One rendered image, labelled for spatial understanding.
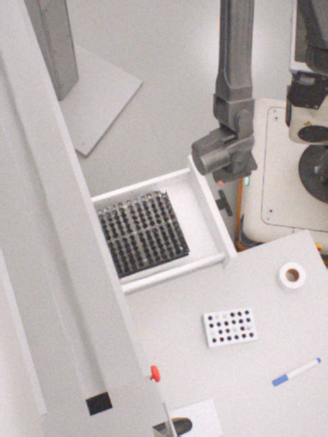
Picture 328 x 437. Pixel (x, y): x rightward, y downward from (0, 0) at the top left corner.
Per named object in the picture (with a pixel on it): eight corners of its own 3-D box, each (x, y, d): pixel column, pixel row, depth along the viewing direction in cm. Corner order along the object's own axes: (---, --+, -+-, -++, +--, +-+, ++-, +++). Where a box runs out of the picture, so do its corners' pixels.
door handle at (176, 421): (178, 411, 78) (190, 410, 61) (184, 430, 78) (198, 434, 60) (145, 424, 78) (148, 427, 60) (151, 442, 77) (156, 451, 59)
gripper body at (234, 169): (204, 160, 124) (208, 144, 117) (245, 147, 125) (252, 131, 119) (215, 184, 122) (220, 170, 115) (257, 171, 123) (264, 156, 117)
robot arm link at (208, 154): (251, 108, 106) (229, 96, 113) (200, 131, 103) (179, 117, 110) (260, 161, 113) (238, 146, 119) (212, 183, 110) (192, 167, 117)
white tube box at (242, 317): (248, 309, 144) (251, 306, 141) (254, 340, 141) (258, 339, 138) (202, 316, 143) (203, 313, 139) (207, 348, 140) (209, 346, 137)
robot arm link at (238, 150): (260, 142, 111) (246, 120, 113) (231, 155, 110) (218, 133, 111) (254, 158, 117) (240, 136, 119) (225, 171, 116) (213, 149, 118)
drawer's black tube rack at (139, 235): (164, 197, 145) (165, 188, 139) (187, 258, 140) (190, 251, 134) (83, 223, 142) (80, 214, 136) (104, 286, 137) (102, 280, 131)
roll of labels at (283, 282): (285, 296, 146) (289, 293, 142) (270, 274, 148) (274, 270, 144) (307, 283, 147) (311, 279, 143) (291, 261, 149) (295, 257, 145)
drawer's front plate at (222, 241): (190, 171, 150) (194, 153, 140) (230, 268, 142) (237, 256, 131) (184, 172, 150) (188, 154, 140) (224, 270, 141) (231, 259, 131)
